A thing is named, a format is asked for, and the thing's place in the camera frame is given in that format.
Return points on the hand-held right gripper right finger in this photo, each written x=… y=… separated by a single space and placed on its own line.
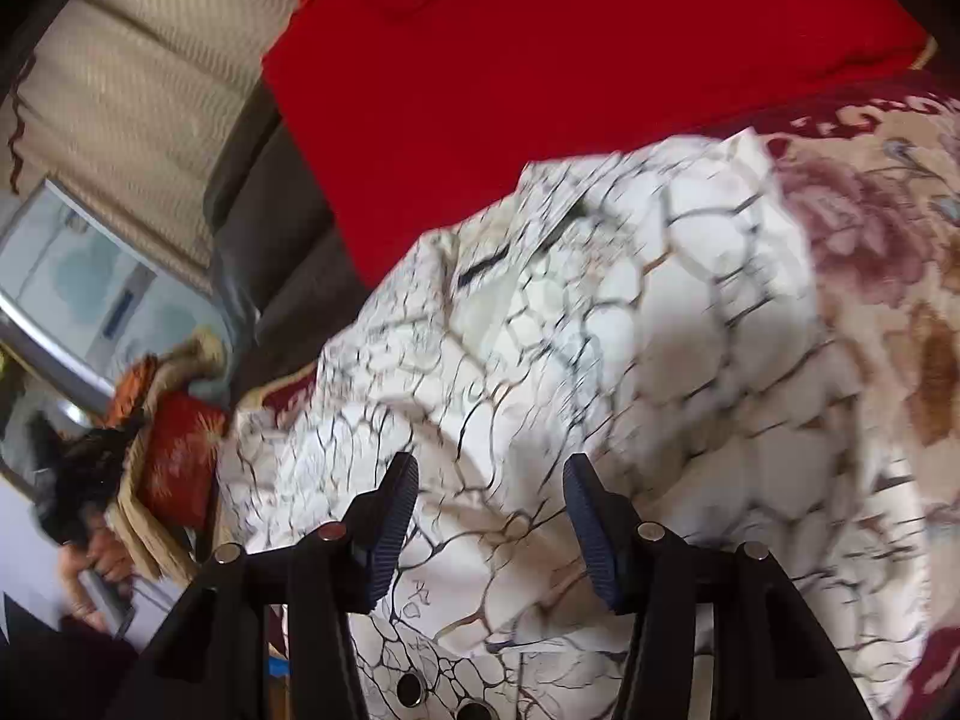
x=592 y=532

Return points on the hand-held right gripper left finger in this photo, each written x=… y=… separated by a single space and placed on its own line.
x=390 y=529

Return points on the white crackle-print garment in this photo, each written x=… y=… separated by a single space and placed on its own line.
x=600 y=352

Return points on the person's left hand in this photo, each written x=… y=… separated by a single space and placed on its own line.
x=105 y=559

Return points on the red gold-print cushion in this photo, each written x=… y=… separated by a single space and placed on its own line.
x=176 y=465

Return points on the orange patterned cloth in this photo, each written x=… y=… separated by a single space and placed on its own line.
x=131 y=390

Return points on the window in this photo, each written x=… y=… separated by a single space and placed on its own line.
x=67 y=270

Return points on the beige curtain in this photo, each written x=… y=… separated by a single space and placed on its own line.
x=135 y=90

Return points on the floral maroon beige blanket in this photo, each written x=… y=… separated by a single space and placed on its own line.
x=885 y=202

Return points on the red blanket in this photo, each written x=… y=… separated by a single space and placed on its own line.
x=562 y=52

